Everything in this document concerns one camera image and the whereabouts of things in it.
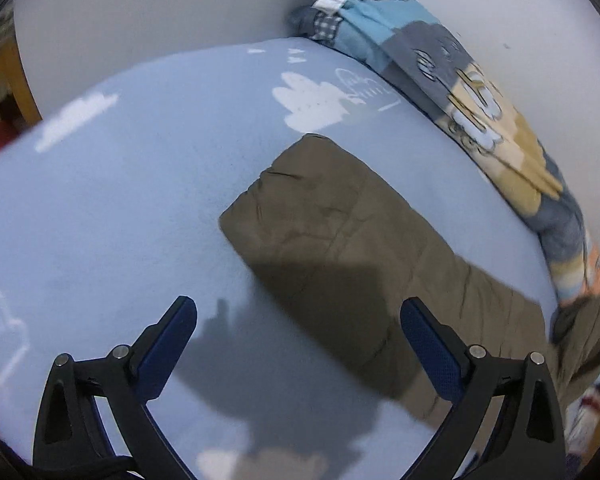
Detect olive quilted puffer jacket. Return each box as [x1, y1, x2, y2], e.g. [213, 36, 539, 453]
[219, 134, 600, 426]

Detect navy star pillow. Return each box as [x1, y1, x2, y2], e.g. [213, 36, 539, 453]
[566, 384, 600, 474]

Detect light blue cloud bedsheet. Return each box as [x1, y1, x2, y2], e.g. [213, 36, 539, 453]
[0, 38, 556, 479]

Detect patchwork cartoon blanket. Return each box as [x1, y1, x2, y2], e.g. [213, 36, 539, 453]
[289, 0, 600, 307]

